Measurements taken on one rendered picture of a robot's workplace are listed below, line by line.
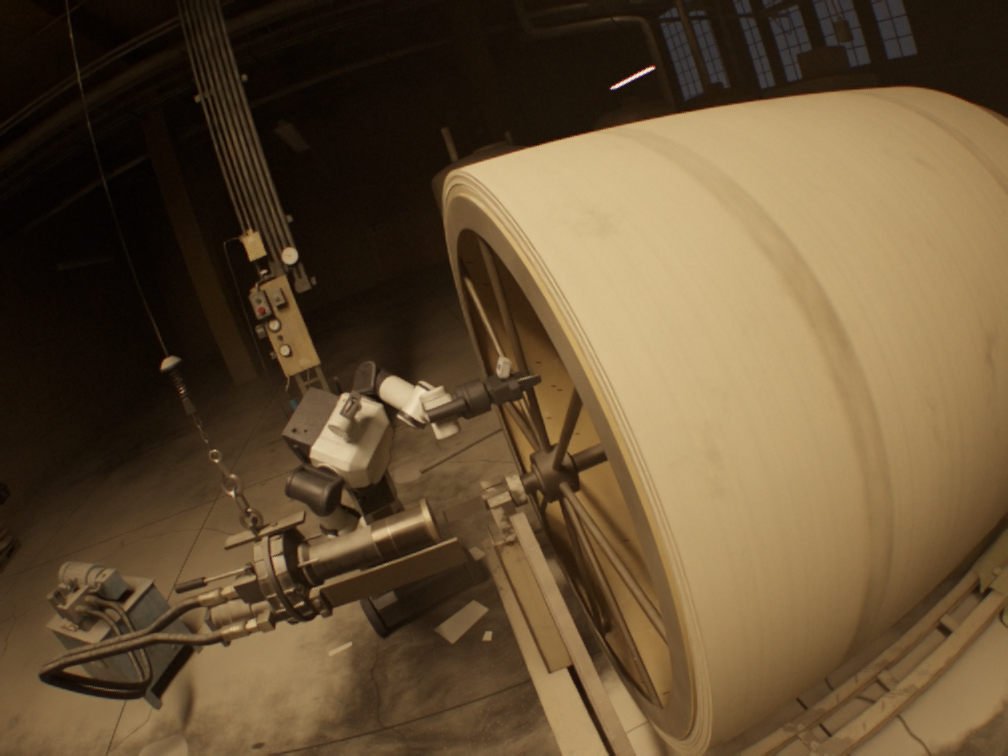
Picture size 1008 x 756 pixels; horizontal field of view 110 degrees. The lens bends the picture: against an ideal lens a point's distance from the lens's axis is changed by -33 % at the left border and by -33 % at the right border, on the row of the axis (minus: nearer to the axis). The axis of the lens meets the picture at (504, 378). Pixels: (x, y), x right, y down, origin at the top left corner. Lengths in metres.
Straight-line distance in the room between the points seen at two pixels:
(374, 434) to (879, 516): 1.36
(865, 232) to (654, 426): 0.55
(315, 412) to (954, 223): 1.79
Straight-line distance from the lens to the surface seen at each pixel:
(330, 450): 1.63
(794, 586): 0.82
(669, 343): 0.70
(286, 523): 1.46
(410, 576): 1.45
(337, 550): 1.47
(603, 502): 2.27
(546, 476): 1.39
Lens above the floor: 1.68
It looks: 20 degrees down
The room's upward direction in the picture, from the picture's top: 18 degrees counter-clockwise
